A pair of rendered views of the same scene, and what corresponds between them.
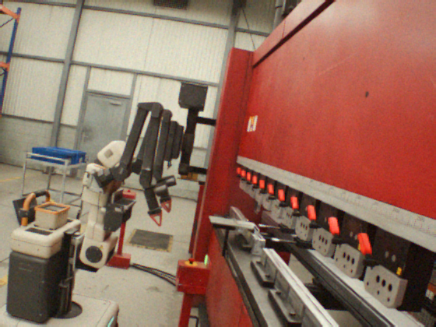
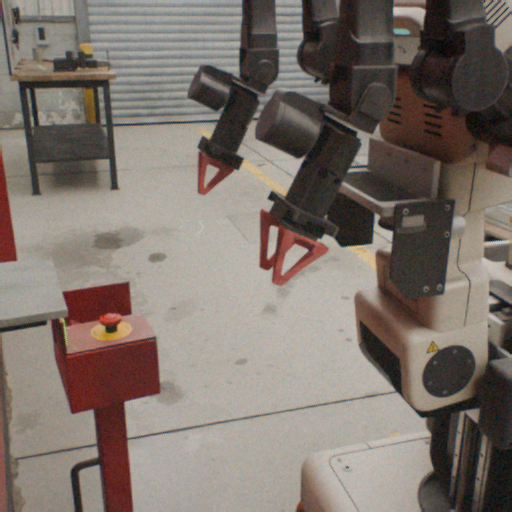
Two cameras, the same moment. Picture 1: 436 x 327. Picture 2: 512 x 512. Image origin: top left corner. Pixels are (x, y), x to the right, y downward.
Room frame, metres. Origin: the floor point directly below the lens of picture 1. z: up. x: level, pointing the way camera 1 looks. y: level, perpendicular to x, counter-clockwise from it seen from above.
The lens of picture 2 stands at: (3.14, 0.03, 1.31)
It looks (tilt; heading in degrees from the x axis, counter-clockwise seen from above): 21 degrees down; 165
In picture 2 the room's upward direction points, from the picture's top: straight up
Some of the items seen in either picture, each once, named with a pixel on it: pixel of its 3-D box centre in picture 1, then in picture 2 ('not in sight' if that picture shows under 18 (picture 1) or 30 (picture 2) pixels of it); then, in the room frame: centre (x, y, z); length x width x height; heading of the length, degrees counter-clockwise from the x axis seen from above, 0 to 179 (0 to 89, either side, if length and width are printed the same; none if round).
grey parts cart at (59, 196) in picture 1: (54, 188); not in sight; (5.07, 2.18, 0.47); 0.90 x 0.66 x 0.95; 1
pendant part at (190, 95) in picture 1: (187, 131); not in sight; (3.61, 0.34, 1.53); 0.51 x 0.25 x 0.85; 4
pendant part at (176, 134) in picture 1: (175, 141); not in sight; (3.55, 0.42, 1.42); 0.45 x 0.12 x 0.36; 4
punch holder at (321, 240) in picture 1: (334, 230); not in sight; (1.25, -0.43, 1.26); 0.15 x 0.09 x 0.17; 7
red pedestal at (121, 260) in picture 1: (122, 228); not in sight; (3.94, 0.87, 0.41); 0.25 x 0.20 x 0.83; 97
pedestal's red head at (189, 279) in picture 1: (192, 272); (102, 335); (2.06, 0.03, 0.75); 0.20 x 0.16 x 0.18; 9
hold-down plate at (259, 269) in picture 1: (261, 272); not in sight; (1.81, -0.30, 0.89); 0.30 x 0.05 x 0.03; 7
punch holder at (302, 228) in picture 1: (314, 217); not in sight; (1.45, -0.40, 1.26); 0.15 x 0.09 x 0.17; 7
